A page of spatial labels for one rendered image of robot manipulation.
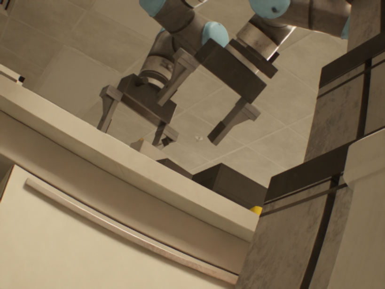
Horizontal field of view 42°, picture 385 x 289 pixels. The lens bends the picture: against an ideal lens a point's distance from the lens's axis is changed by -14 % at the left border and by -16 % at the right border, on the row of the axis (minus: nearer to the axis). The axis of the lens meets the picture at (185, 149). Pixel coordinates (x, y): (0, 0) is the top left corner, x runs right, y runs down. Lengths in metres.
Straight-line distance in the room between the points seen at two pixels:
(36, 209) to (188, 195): 0.23
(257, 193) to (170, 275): 2.59
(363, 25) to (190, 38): 0.78
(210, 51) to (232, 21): 2.59
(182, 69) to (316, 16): 0.28
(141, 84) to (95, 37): 3.11
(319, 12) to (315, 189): 0.59
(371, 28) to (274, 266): 0.22
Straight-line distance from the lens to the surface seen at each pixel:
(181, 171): 1.00
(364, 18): 0.47
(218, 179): 3.30
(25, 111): 0.78
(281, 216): 0.37
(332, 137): 0.39
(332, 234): 0.31
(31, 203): 0.80
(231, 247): 0.91
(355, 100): 0.39
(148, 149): 1.05
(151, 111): 1.23
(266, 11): 0.90
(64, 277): 0.80
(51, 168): 0.81
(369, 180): 0.20
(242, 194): 3.37
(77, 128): 0.79
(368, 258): 0.18
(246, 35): 1.02
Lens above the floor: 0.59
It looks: 24 degrees up
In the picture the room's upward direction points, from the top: 20 degrees clockwise
